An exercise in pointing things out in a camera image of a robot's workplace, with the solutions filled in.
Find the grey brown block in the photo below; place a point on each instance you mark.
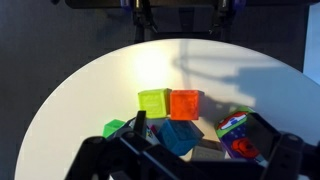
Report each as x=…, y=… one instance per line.
x=208, y=150

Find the orange blue bar clamp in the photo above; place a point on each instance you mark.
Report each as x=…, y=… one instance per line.
x=221, y=15
x=141, y=16

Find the yellow block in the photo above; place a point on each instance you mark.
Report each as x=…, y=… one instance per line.
x=154, y=103

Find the purple green picture block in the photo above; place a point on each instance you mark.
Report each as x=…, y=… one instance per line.
x=233, y=140

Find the orange block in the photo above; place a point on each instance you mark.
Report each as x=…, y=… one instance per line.
x=185, y=105

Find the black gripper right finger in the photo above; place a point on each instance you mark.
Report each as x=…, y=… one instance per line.
x=263, y=136

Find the teal blue block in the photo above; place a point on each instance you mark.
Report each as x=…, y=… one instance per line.
x=180, y=136

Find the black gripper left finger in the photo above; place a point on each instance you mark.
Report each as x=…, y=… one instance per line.
x=110, y=156

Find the black robot stand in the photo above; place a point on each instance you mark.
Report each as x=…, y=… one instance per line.
x=185, y=20

